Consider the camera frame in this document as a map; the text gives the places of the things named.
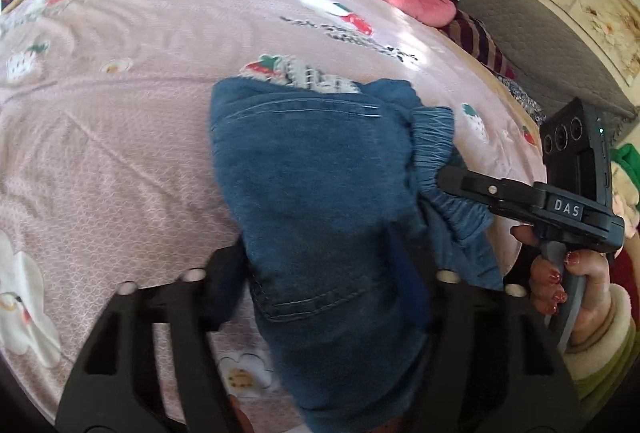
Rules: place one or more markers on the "grey padded headboard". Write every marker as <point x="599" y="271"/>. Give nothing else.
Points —
<point x="525" y="13"/>

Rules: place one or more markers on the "dark patterned cloth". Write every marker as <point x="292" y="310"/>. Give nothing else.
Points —
<point x="520" y="98"/>

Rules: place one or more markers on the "blue denim pants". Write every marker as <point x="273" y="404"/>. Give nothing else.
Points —
<point x="310" y="173"/>

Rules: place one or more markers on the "person's green fleece top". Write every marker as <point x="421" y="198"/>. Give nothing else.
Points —
<point x="625" y="158"/>

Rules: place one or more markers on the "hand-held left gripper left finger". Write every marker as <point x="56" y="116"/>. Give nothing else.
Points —
<point x="225" y="278"/>

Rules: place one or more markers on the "purple striped pillow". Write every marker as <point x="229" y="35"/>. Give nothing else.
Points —
<point x="475" y="38"/>

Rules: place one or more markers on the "person's right forearm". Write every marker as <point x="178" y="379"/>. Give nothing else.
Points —
<point x="605" y="338"/>

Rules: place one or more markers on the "person's right hand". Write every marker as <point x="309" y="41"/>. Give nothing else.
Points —
<point x="547" y="285"/>

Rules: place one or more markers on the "pink strawberry print bed sheet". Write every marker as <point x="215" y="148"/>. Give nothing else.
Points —
<point x="125" y="138"/>

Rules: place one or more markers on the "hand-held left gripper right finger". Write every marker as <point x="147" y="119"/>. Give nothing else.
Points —
<point x="450" y="313"/>

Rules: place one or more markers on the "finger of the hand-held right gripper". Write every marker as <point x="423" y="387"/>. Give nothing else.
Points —
<point x="450" y="180"/>
<point x="500" y="193"/>

